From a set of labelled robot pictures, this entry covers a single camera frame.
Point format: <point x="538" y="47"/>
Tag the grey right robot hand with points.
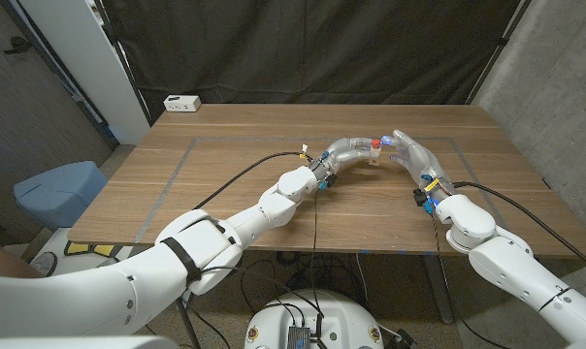
<point x="419" y="160"/>

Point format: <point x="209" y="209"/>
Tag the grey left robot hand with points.
<point x="344" y="150"/>

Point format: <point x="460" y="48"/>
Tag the small red-capped bottle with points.
<point x="374" y="159"/>

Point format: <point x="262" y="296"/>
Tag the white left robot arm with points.
<point x="176" y="262"/>

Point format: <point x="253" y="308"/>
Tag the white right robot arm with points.
<point x="511" y="271"/>

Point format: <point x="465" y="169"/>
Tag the black backdrop cloth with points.
<point x="298" y="48"/>

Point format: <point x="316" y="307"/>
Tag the white table leg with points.
<point x="436" y="291"/>

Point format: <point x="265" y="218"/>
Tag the black backdrop stand pole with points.
<point x="126" y="65"/>
<point x="502" y="41"/>

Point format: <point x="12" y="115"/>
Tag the white robot torso base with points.
<point x="341" y="315"/>

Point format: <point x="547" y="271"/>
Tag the wooden table panel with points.
<point x="178" y="169"/>

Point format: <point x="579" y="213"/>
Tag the white power strip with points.
<point x="182" y="103"/>

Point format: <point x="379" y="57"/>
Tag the grey electronics module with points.
<point x="299" y="338"/>

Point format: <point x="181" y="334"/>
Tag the yellow black hazard strip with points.
<point x="91" y="249"/>

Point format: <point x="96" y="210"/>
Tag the blue padded bin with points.
<point x="60" y="194"/>

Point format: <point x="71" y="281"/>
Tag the white sneaker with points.
<point x="44" y="263"/>

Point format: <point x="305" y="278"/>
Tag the person's bare leg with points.
<point x="2" y="259"/>

